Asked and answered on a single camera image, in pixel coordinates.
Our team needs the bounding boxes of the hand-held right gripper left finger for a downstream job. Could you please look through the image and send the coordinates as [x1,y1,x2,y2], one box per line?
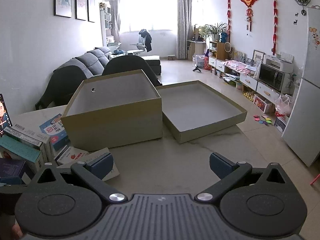
[31,153,128,204]

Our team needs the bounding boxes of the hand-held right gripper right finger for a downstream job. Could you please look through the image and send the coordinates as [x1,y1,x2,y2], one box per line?
[194,152,290,204]

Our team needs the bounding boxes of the white box red fruit print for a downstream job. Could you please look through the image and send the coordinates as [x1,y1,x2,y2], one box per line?
[54,145,90,166]

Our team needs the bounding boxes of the beige cardboard box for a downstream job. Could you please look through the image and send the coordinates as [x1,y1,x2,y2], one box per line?
[61,69,163,152]

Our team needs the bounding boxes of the blue cartoon baby box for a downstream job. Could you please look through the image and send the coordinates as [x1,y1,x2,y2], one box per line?
[39,114,70,152]

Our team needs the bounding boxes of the beige cardboard box lid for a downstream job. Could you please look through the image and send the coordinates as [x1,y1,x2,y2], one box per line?
[155,80,248,144]

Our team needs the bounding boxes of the white blue striped medicine box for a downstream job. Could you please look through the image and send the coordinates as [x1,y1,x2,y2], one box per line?
[5,123,54,165]

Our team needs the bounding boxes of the teal white medicine box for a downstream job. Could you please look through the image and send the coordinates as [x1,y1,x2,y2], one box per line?
[0,135,42,178]

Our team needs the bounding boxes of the dark purple box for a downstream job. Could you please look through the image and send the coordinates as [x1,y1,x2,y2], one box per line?
[0,158,35,185]

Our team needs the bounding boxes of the colourful paper toys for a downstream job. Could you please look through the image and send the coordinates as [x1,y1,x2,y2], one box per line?
[253,114,272,125]

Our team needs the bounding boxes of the red gift box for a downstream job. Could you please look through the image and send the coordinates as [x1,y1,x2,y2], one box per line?
[253,94,274,113]

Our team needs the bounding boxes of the dark dining chair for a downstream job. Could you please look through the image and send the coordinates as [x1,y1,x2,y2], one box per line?
[101,54,163,87]
[35,65,87,111]

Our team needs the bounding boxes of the clear plastic bag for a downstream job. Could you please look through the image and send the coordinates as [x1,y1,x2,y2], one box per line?
[275,94,293,117]

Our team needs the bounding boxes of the white drawer cabinet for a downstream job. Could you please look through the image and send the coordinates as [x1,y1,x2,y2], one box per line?
[208,56,282,105]

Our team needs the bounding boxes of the white refrigerator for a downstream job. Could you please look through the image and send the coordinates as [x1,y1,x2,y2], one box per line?
[282,7,320,167]

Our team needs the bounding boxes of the pink floral cloth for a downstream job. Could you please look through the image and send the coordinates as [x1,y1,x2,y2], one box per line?
[222,59,257,77]

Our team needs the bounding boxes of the black microwave oven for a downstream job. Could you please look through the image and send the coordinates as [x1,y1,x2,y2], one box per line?
[258,63,292,92]

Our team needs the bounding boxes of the grey sofa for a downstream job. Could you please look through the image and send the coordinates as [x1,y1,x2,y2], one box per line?
[53,45,162,83]

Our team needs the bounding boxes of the wooden cube shelf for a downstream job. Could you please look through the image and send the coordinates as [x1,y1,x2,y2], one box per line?
[208,41,232,60]

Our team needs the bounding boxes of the white printer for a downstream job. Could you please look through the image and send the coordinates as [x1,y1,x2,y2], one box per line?
[263,54,294,73]

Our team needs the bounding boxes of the light wooden computer desk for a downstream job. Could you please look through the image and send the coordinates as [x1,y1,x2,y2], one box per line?
[187,39,208,60]

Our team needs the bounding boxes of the white office chair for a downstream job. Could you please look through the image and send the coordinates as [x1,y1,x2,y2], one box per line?
[129,29,150,55]

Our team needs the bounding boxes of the dark jacket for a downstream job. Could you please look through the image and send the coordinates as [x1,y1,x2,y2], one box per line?
[139,29,152,52]

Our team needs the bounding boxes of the white bookshelf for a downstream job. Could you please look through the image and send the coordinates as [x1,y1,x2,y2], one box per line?
[99,2,113,48]

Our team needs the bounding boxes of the potted green plant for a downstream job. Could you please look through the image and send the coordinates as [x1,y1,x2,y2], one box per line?
[199,22,227,42]

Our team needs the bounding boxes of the grey curtain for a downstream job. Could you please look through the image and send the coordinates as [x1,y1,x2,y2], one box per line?
[176,0,194,60]
[110,0,121,43]

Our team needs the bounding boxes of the narrow framed picture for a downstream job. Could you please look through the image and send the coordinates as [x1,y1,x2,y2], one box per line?
[87,0,96,23]

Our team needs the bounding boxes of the framed pink tree picture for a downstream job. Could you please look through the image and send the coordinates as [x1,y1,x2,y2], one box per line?
[75,0,87,21]

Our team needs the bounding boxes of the leaning photo frame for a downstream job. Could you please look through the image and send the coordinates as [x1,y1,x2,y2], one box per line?
[251,49,265,67]

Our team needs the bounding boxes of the short red chili string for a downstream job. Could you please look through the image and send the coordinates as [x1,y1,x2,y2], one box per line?
[226,0,232,34]

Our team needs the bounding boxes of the long red chili string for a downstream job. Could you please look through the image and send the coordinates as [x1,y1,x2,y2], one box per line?
[271,0,279,55]

